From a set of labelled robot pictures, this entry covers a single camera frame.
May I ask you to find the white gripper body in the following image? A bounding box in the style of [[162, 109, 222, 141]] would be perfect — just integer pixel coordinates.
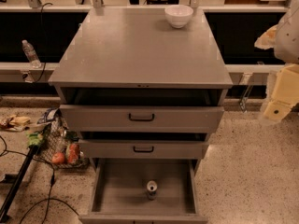
[[263, 63, 299, 122]]

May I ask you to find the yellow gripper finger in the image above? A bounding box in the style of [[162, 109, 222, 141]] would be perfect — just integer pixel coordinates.
[[254, 25, 278, 49]]

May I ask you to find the redbull can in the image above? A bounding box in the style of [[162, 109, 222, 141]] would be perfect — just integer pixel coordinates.
[[146, 180, 158, 200]]

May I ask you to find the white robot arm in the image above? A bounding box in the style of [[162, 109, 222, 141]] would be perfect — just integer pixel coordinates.
[[254, 0, 299, 125]]

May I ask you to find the grey top drawer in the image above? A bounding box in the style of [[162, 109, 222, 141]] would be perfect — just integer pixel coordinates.
[[60, 105, 224, 133]]

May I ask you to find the grey drawer cabinet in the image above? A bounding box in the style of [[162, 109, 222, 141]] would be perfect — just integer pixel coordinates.
[[48, 7, 234, 173]]

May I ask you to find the grey open bottom drawer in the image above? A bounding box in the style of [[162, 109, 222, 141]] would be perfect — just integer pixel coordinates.
[[79, 159, 207, 224]]

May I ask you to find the grey middle drawer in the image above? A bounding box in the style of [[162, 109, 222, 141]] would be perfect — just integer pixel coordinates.
[[78, 140, 208, 160]]

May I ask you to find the white ceramic bowl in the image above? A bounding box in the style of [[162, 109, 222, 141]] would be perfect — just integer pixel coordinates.
[[164, 5, 193, 28]]

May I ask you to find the red snack bag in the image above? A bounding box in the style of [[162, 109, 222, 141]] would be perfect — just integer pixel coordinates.
[[66, 144, 80, 164]]

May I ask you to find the red apple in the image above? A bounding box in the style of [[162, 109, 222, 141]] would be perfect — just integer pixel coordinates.
[[51, 152, 64, 164]]

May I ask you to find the clear plastic water bottle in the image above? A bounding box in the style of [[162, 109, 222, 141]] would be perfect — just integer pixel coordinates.
[[22, 40, 42, 69]]

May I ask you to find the green snack packet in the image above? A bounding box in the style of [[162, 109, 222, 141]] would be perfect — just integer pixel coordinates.
[[27, 133, 44, 147]]

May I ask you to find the yellow food wrapper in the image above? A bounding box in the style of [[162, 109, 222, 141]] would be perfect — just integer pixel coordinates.
[[0, 115, 31, 132]]

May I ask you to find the black metal pole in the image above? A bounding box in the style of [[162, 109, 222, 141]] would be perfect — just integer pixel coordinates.
[[0, 147, 38, 224]]

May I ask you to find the metal clamp bracket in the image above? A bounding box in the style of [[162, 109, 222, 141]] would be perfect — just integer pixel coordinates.
[[239, 73, 253, 113]]

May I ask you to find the wire mesh basket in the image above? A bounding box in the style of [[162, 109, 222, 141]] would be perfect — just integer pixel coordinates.
[[39, 117, 89, 169]]

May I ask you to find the black floor cable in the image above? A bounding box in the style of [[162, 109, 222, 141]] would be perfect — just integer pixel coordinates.
[[0, 135, 79, 224]]

